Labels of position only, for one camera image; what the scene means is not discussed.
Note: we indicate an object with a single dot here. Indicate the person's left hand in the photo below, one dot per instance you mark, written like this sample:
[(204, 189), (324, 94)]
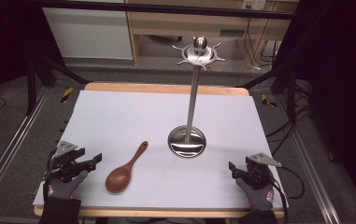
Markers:
[(63, 186)]

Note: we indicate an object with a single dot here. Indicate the black horizontal frame bar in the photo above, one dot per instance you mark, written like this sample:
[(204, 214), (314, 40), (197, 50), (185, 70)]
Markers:
[(166, 8)]

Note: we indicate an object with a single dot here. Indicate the metal floor rail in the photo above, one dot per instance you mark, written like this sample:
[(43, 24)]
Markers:
[(309, 161), (13, 143)]

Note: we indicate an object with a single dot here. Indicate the white power strip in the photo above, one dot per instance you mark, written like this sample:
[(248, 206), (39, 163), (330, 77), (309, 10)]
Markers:
[(253, 3)]

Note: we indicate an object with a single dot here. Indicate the black stand legs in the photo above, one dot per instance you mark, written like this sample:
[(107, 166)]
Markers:
[(41, 73), (286, 81)]

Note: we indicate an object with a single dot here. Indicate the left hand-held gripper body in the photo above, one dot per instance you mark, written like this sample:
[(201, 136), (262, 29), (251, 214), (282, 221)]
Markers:
[(65, 161)]

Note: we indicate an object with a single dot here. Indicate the steel utensil stand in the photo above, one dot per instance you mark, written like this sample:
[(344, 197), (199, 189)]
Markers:
[(192, 118)]

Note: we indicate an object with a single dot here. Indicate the black curtain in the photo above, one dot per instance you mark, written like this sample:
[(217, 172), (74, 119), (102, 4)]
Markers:
[(1, 40), (340, 93)]

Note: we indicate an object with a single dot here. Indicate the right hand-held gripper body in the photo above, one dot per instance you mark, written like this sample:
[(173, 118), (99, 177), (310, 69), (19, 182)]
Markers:
[(259, 173)]

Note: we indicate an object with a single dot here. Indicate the brown wooden spoon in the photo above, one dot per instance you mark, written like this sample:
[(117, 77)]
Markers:
[(120, 178)]

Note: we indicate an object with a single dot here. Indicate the white cabinet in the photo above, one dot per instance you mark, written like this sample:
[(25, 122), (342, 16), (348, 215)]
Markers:
[(88, 34)]

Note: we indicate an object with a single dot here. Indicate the yellow black hazard tape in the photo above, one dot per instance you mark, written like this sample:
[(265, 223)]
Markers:
[(67, 94), (267, 101)]

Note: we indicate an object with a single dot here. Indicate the white table cover sheet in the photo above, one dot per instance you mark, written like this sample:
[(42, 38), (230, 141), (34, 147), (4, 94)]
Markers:
[(153, 118)]

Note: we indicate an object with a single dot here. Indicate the person's right hand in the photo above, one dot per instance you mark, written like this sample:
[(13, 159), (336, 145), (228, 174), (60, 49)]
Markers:
[(259, 197)]

